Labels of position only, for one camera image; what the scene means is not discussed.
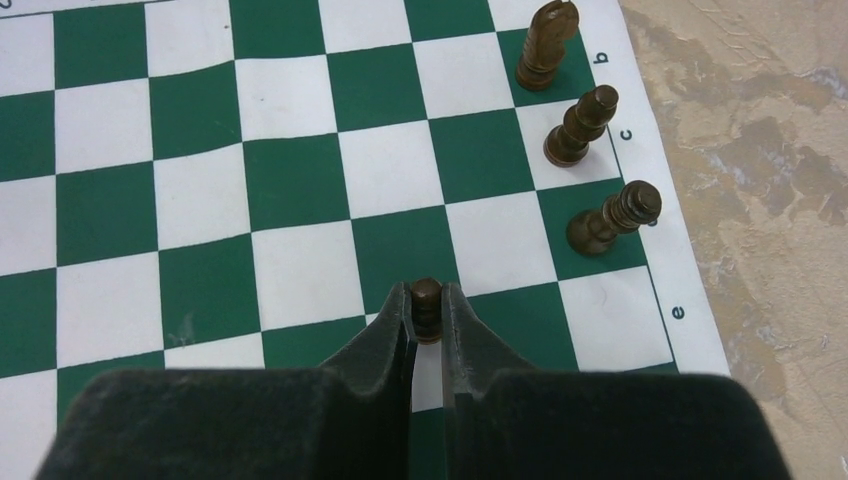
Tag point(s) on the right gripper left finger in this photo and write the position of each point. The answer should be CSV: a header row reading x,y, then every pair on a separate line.
x,y
347,418

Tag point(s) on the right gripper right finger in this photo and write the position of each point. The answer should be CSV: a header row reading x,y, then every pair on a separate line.
x,y
508,419

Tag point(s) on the brown chess knight piece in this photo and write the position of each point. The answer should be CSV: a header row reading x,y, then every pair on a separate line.
x,y
544,46

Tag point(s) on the green white chess mat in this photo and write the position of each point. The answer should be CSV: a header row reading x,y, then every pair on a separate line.
x,y
239,184

